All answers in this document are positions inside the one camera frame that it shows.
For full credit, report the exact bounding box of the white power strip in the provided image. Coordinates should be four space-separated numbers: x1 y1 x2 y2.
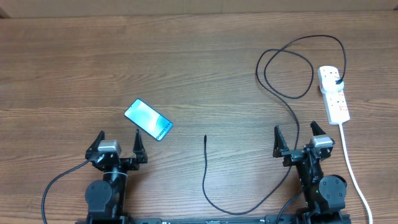
317 65 351 126

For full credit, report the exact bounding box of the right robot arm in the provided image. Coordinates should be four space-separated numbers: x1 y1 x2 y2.
271 121 351 223

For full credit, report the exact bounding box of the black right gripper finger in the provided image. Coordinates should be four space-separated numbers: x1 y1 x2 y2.
310 121 326 136
273 126 289 157

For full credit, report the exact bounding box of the white power strip cord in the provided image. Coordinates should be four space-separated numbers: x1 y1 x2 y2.
338 123 374 224

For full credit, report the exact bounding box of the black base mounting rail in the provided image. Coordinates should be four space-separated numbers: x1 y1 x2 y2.
75 215 351 224

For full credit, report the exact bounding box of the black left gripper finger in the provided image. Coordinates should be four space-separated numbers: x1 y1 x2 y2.
132 129 148 164
85 131 105 159

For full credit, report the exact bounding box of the blue Samsung Galaxy smartphone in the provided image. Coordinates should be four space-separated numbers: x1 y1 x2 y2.
124 99 173 141

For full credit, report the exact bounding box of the white charger plug adapter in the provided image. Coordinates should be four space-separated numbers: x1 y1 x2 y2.
320 74 345 94

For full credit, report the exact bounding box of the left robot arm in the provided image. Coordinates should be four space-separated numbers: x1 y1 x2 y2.
85 130 148 223

